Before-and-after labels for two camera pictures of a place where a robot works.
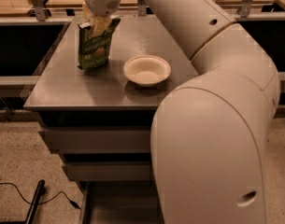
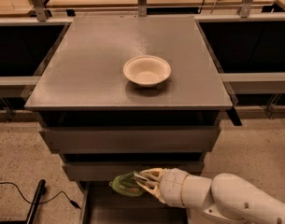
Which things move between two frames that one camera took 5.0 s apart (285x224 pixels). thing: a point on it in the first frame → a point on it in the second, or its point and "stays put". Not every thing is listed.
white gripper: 102,3 → 173,187
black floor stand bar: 40,191 stays put
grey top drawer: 98,139 stays put
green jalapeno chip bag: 94,51 → 126,184
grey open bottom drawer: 121,202 stays put
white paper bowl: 147,70 stays put
